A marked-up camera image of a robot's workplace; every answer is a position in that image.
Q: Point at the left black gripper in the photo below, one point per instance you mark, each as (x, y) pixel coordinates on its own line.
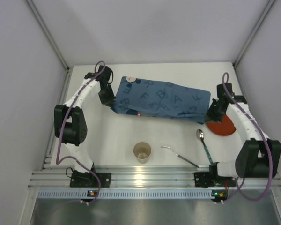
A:
(107, 99)

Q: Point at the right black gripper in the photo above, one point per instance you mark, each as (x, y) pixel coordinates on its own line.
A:
(212, 112)

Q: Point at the blue letter-print cloth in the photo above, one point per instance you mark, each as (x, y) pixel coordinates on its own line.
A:
(141, 97)

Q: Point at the beige plastic cup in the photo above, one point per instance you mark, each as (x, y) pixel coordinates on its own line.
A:
(142, 151)

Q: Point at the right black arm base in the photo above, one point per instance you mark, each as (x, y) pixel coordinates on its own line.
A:
(207, 179)

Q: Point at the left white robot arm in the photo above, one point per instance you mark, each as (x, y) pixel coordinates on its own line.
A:
(70, 126)

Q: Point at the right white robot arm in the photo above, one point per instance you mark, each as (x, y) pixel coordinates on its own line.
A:
(259, 156)

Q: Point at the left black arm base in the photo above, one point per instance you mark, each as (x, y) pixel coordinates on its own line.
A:
(86, 180)

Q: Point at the red plastic plate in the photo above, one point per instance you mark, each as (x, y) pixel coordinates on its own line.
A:
(224, 128)

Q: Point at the metal spoon green handle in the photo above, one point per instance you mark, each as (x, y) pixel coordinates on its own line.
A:
(200, 136)

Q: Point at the left aluminium frame post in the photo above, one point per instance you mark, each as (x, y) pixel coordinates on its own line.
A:
(40, 21)

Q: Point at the aluminium frame post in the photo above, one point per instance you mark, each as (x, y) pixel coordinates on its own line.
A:
(257, 26)
(40, 21)

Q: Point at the right aluminium frame post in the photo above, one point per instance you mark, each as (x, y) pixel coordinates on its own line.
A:
(257, 26)

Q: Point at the aluminium mounting rail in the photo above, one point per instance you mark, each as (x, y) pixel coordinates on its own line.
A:
(142, 177)

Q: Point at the slotted grey cable duct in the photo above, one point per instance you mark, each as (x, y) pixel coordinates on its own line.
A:
(132, 194)

